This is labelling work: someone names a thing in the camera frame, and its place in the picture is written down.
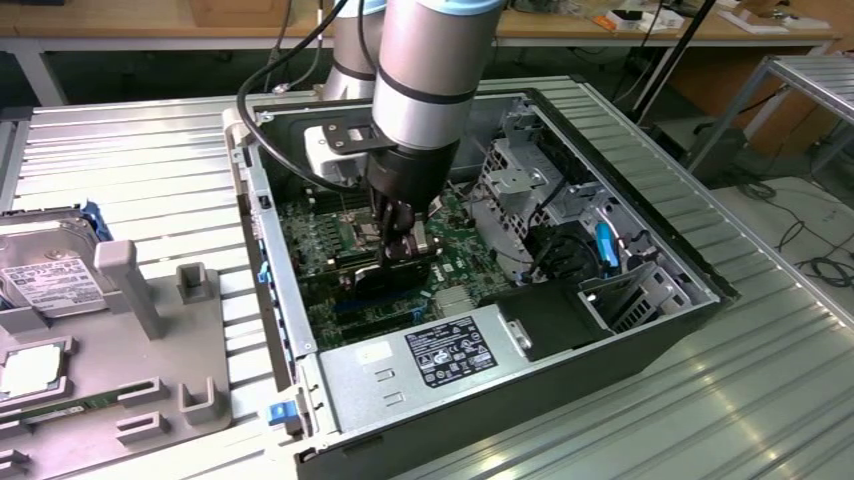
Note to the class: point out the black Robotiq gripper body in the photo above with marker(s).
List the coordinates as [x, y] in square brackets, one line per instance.
[409, 175]

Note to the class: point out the black Nvidia graphics card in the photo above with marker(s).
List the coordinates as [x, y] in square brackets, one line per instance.
[383, 280]

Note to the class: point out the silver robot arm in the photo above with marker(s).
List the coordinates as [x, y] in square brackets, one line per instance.
[427, 75]

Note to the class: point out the CPU socket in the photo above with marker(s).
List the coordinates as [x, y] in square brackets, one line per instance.
[356, 227]

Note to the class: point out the black RAM slot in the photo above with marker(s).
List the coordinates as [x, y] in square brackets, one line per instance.
[336, 202]
[333, 192]

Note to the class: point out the silver chipset heatsink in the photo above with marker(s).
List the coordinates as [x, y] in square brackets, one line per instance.
[454, 297]

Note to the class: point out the green motherboard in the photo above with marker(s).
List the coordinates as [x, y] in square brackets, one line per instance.
[307, 235]

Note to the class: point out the silver drive cage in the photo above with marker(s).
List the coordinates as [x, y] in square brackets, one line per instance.
[516, 180]

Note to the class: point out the black expansion slot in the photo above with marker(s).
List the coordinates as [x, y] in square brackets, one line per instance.
[380, 330]
[373, 317]

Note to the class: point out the blue slot retainer clip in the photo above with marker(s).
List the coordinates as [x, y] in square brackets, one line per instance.
[261, 273]

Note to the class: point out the black air shroud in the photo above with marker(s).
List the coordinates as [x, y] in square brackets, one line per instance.
[547, 325]

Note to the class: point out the grey power supply unit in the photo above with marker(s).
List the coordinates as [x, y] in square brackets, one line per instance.
[367, 380]

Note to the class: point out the black open PC case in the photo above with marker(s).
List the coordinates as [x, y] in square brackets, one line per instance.
[527, 400]

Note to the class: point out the green circuit board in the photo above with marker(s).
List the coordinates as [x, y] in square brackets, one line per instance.
[547, 6]

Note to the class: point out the blue case latch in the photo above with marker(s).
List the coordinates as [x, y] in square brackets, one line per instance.
[279, 415]

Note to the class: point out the black floor box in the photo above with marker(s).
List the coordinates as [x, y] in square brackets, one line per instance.
[707, 145]

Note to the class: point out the orange and white box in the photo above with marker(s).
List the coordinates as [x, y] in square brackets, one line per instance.
[630, 20]

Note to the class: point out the black tripod pole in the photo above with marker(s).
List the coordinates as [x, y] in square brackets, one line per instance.
[674, 55]

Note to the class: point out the grey plastic parts rack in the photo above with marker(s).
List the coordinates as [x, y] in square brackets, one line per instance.
[100, 360]

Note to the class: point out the long wooden desk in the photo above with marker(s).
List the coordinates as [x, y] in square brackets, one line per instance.
[133, 20]

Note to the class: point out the silver hard disk drive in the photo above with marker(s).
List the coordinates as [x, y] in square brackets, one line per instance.
[47, 280]

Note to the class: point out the white paper stack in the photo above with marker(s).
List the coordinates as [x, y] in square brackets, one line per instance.
[750, 22]

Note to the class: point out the silver CPU chip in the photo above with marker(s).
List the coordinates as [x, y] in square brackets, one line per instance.
[27, 370]

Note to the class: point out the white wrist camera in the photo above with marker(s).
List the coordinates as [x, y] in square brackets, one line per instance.
[327, 155]

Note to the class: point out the silver front bay bracket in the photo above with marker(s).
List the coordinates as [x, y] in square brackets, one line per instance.
[636, 300]

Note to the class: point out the blue disk bracket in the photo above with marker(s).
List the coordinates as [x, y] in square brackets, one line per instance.
[96, 222]

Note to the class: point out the aluminium frame stand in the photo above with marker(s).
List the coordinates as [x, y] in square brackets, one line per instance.
[814, 75]

